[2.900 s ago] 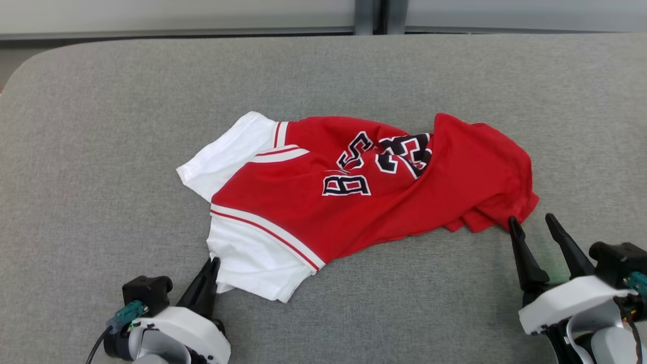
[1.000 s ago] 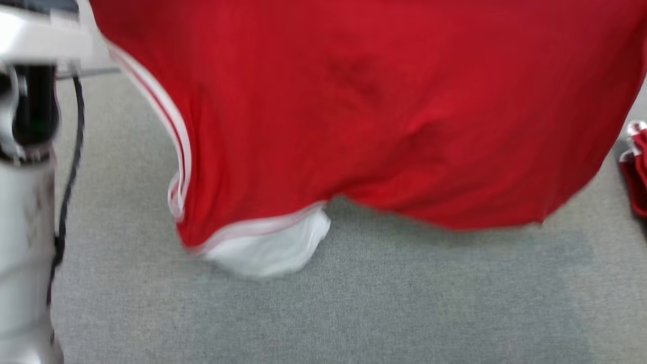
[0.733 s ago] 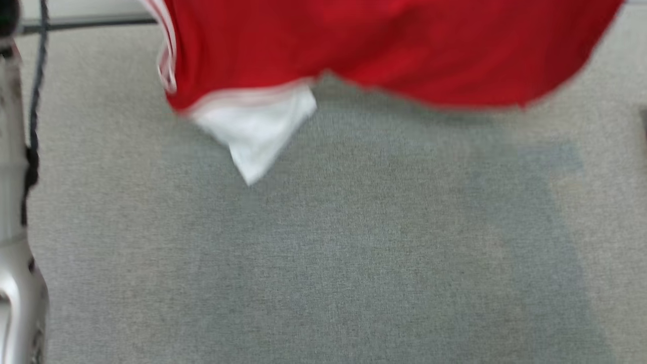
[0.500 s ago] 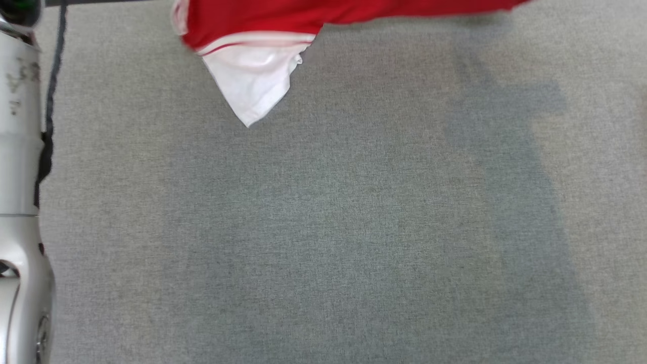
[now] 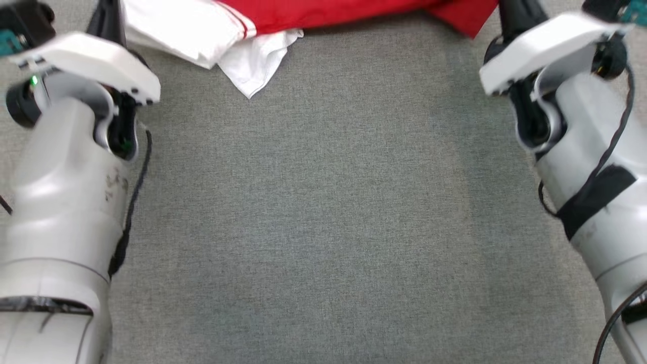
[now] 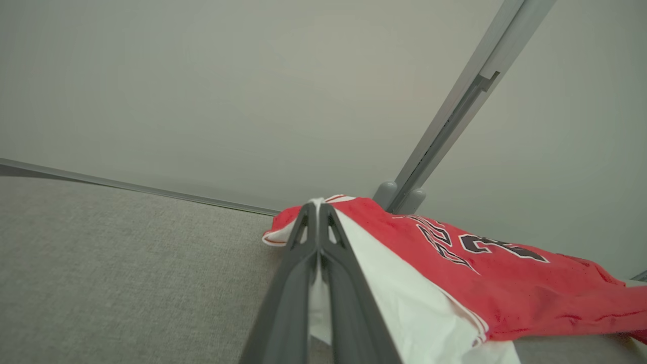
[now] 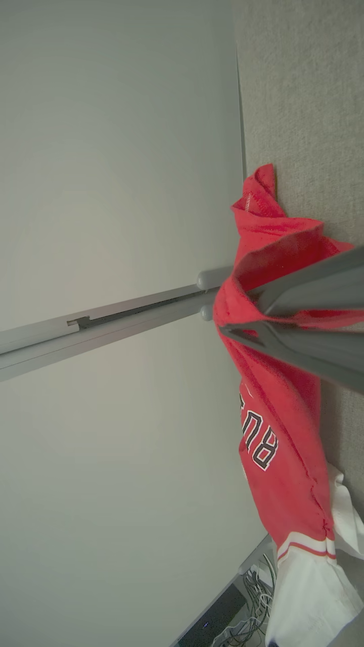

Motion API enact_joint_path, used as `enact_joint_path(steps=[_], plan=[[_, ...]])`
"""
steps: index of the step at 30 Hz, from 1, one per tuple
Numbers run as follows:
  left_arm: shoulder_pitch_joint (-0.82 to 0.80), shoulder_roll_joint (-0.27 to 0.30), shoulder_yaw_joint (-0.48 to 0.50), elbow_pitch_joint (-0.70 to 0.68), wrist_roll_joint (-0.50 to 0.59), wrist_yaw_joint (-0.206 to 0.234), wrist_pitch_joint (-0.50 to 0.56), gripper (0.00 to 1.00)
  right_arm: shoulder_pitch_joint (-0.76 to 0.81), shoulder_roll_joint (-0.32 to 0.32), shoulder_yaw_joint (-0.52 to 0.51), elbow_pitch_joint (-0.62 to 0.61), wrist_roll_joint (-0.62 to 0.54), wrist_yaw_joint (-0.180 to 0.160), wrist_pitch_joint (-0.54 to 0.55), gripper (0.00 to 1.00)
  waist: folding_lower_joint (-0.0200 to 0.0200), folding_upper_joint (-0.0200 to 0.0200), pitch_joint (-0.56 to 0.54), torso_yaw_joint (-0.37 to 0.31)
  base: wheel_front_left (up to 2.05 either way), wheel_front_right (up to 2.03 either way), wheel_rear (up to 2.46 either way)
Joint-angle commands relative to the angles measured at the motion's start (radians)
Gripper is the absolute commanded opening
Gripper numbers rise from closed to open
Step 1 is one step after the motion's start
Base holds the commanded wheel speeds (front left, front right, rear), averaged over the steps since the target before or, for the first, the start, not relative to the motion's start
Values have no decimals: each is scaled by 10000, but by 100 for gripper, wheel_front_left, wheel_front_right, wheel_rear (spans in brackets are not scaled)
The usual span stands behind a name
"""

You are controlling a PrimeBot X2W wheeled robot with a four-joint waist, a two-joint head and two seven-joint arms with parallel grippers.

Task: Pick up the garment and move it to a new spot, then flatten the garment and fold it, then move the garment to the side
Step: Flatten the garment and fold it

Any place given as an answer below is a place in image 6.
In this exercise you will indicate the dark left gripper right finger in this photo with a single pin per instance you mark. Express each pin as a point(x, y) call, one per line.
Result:
point(354, 313)

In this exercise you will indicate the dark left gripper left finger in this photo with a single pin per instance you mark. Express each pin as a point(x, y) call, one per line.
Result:
point(285, 303)

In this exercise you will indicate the grey fabric sofa cushion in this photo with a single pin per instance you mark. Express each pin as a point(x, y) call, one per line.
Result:
point(126, 278)

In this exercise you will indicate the red white basketball jersey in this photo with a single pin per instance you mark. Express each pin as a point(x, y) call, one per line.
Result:
point(505, 288)

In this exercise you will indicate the grey metal partition post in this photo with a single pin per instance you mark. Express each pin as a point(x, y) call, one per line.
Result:
point(455, 111)

